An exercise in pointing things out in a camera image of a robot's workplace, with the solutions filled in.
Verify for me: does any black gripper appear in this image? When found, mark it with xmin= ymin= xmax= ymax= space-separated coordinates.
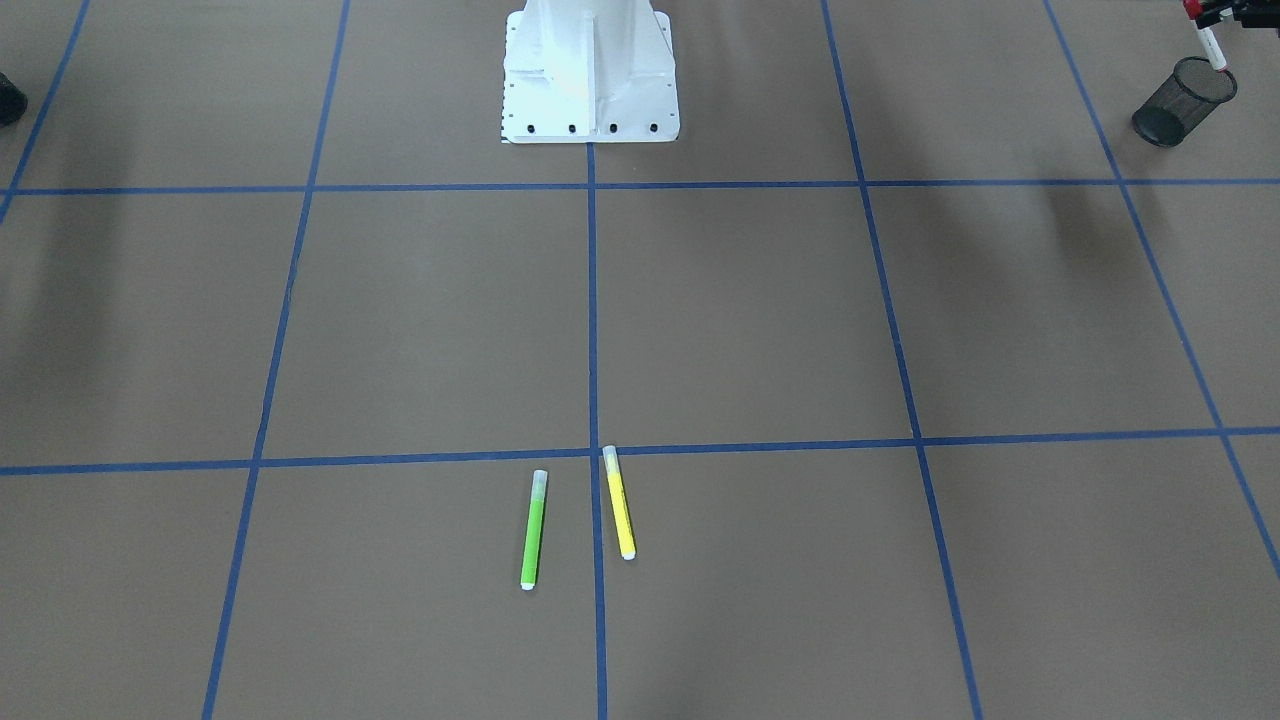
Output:
xmin=1196 ymin=1 xmax=1279 ymax=29

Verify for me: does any red marker pen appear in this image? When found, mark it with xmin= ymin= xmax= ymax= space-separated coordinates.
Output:
xmin=1181 ymin=0 xmax=1234 ymax=74

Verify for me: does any black mesh cup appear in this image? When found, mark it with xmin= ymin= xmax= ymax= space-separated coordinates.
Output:
xmin=1130 ymin=56 xmax=1238 ymax=149
xmin=0 ymin=73 xmax=29 ymax=128

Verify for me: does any yellow marker pen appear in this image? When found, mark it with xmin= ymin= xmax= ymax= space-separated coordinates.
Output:
xmin=602 ymin=445 xmax=637 ymax=561

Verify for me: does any green marker pen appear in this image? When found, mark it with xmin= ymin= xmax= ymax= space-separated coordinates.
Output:
xmin=518 ymin=469 xmax=549 ymax=592

